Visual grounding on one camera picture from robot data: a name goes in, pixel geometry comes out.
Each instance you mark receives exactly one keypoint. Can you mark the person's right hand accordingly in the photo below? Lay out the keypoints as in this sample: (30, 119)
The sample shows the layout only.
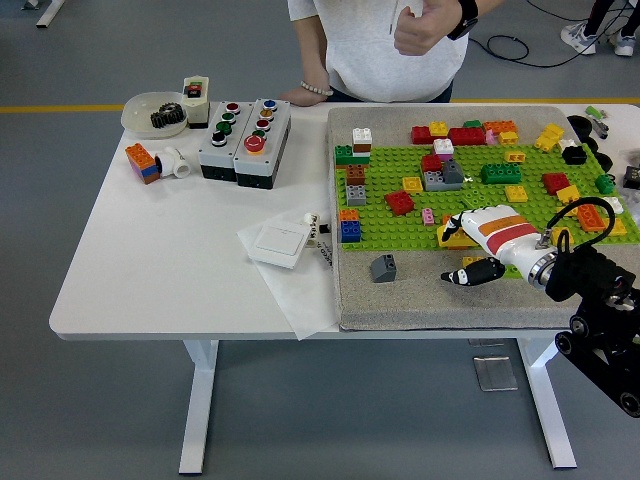
(305, 97)

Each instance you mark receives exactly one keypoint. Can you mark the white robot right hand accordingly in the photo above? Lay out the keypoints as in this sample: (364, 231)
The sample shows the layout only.
(502, 235)

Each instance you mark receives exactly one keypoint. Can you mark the person's left hand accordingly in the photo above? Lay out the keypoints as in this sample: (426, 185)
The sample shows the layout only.
(425, 27)

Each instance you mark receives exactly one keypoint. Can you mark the yellow curved toy brick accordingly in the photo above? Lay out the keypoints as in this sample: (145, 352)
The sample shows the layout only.
(452, 240)

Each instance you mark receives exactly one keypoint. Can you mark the green studded baseplate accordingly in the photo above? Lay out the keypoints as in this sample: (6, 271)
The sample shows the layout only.
(398, 236)

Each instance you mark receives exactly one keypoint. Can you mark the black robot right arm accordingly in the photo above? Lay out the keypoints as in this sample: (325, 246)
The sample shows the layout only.
(585, 275)

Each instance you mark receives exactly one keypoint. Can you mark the person's right forearm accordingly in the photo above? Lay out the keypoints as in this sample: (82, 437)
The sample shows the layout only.
(310, 50)

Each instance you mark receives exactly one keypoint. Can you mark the person's left forearm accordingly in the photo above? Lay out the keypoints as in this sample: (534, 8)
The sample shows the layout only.
(487, 4)

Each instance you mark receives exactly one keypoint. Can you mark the lime green toy plate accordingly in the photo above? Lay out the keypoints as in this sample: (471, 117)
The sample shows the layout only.
(479, 199)

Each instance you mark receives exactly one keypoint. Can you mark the long dark green brick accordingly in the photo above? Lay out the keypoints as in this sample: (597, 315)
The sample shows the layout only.
(501, 173)

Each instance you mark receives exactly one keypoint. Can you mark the dark green toy brick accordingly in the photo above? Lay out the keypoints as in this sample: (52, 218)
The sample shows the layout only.
(348, 156)

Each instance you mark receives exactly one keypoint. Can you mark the small pink toy brick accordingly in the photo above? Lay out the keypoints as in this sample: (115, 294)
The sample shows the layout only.
(428, 217)

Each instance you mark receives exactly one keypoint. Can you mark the thin brown toy brick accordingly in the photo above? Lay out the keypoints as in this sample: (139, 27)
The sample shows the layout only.
(362, 149)

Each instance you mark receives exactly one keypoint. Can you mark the dark grey sloped brick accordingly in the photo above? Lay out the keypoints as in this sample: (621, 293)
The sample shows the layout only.
(452, 173)
(384, 269)

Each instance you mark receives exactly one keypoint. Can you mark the long grey toy brick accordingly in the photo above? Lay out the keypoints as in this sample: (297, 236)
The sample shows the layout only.
(434, 183)

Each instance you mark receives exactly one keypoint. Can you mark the long orange toy brick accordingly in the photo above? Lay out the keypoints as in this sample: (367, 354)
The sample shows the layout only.
(501, 127)
(592, 217)

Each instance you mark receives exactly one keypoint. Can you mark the flat yellow toy brick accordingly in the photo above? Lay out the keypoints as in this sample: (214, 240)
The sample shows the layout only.
(413, 185)

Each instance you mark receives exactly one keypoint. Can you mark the long red toy brick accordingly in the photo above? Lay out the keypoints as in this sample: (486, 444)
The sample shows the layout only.
(466, 137)

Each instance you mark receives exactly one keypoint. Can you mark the black toy brick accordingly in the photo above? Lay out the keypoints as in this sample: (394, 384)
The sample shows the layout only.
(574, 155)

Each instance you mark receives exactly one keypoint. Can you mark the yellow stepped toy brick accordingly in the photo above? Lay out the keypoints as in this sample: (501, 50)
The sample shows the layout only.
(549, 137)

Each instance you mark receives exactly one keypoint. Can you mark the light grey toy brick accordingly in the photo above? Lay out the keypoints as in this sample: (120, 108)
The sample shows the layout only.
(356, 195)

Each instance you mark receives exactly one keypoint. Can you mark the small white toy brick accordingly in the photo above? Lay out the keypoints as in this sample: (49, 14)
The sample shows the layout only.
(566, 144)

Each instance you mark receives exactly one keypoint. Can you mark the small green toy brick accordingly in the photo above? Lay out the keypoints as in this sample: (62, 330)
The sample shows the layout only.
(605, 184)

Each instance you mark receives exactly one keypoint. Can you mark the blue toy brick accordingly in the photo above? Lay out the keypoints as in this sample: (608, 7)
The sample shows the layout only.
(351, 232)

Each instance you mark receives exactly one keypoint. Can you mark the multicolour toy brick stack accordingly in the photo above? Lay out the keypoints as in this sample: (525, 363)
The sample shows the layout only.
(144, 167)

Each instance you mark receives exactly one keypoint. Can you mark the black smartwatch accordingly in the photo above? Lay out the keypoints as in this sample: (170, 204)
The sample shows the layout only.
(467, 20)

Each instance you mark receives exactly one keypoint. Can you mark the person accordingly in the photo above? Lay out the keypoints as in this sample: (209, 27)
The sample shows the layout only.
(375, 65)
(582, 40)

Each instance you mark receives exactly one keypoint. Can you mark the grey emergency stop control box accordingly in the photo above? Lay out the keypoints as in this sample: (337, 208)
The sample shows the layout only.
(254, 167)

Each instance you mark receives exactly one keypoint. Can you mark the grey-brown mat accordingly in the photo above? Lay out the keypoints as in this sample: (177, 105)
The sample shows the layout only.
(435, 305)

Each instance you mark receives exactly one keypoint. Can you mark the grey three-button control box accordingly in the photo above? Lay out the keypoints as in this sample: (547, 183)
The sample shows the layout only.
(211, 157)

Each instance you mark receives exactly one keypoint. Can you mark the white labelled connector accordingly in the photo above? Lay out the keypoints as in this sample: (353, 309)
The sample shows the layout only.
(311, 220)

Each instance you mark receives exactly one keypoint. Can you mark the metal floor plate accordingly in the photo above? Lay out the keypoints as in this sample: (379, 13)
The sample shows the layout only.
(495, 374)

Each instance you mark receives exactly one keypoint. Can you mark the black metal gear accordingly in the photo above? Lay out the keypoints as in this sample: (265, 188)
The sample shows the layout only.
(166, 117)

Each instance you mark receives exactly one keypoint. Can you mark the black and yellow connector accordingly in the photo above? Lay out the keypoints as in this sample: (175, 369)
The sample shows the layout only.
(632, 177)

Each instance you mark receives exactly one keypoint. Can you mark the white pipe tee fitting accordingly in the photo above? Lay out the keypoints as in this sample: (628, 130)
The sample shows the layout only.
(174, 162)

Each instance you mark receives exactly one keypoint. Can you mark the white table leg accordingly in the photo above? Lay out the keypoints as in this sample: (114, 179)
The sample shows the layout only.
(542, 380)
(200, 400)

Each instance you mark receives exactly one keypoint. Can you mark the small green part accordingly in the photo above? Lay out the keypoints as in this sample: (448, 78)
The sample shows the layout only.
(592, 111)

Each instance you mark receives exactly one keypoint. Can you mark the white plastic bowl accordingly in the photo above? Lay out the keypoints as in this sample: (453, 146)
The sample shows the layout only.
(136, 112)

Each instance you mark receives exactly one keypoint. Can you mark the white paper sheet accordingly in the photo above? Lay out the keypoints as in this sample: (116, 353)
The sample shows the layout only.
(299, 310)

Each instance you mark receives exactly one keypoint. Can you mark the white furniture foot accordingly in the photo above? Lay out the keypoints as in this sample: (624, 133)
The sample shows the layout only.
(50, 15)

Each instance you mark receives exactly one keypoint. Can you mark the cream switch box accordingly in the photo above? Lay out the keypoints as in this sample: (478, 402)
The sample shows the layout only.
(196, 107)

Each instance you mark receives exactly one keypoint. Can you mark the white wall switch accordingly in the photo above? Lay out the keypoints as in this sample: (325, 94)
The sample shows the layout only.
(276, 242)

